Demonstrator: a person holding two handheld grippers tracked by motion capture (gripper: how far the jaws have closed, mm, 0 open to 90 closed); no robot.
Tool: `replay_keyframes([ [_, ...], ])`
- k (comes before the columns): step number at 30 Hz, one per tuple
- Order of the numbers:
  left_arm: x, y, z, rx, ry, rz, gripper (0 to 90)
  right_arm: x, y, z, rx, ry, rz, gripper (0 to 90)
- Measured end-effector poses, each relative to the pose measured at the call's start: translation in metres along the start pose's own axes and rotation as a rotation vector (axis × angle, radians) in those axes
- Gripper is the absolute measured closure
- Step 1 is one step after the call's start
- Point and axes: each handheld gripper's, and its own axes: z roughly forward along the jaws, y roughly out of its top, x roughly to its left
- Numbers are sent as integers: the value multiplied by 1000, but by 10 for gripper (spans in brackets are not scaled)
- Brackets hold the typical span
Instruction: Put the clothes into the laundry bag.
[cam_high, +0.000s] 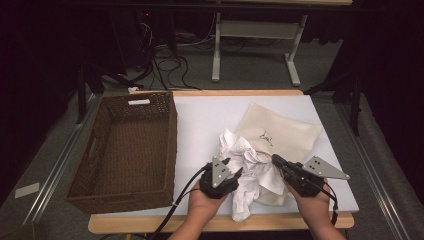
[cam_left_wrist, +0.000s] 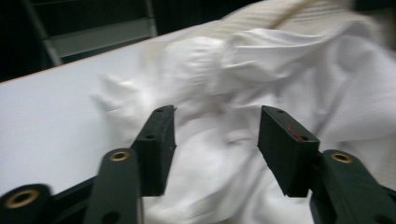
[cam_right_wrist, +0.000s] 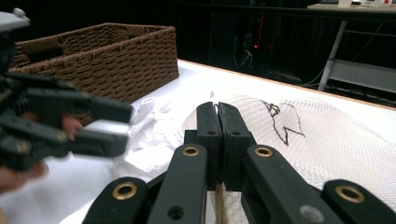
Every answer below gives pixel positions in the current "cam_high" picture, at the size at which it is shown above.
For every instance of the white tape strip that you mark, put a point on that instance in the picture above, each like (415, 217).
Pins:
(26, 190)

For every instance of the black stand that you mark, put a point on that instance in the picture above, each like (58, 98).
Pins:
(356, 100)
(82, 90)

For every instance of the white metal desk frame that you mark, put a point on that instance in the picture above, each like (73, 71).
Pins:
(256, 29)

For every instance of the brown woven basket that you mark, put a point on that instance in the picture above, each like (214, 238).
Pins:
(133, 150)

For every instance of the person's left hand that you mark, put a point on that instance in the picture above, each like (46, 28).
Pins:
(201, 210)

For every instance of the wooden table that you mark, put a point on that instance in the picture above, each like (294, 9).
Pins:
(266, 224)

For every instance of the person's right hand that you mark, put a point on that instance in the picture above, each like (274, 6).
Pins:
(315, 210)

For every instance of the white label on basket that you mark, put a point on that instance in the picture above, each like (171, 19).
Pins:
(139, 101)

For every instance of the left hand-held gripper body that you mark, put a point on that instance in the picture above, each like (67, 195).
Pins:
(216, 185)

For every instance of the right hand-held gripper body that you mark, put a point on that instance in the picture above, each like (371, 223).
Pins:
(305, 181)

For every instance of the white table mat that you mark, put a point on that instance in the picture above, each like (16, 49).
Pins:
(200, 126)

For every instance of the metal floor rail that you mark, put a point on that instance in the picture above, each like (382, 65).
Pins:
(373, 166)
(56, 166)

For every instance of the small white paper scrap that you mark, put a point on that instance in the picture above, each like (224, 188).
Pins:
(133, 89)

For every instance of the white shirt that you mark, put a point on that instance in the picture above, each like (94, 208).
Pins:
(250, 173)

